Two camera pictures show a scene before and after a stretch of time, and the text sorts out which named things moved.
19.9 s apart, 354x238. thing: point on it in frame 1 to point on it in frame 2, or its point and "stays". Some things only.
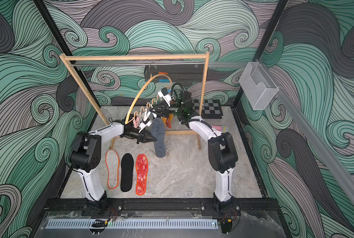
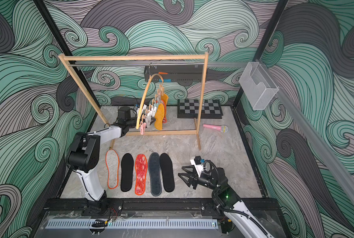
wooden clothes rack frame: [65, 59] stays
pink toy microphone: [223, 129] stays
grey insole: [158, 131] to [153, 165]
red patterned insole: [142, 166] stays
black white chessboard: [211, 108] stays
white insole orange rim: [112, 159] stays
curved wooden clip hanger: [147, 104] to [150, 103]
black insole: [127, 164] stays
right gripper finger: [156, 109] to [193, 180]
